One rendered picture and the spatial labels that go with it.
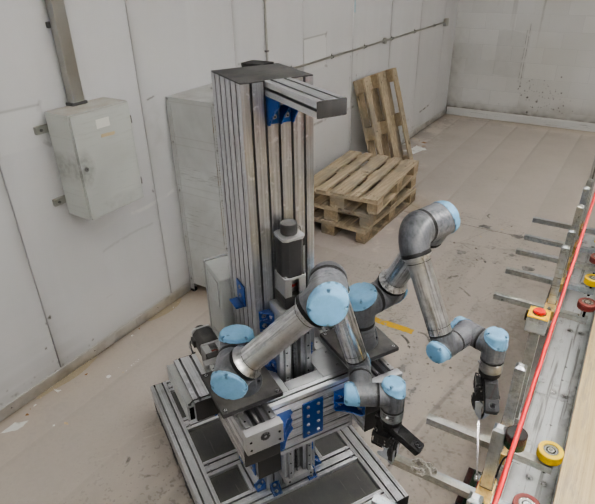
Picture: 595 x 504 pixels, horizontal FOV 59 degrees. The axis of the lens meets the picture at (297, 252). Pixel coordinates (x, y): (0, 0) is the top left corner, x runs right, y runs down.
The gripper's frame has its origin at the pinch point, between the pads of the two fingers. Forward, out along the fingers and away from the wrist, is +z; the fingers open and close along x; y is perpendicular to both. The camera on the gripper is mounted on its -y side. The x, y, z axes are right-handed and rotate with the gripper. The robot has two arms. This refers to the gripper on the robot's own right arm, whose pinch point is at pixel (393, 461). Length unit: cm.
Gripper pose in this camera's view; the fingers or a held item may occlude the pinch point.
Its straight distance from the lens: 198.4
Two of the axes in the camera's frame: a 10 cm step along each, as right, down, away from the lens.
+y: -8.5, -2.4, 4.7
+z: 0.2, 8.8, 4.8
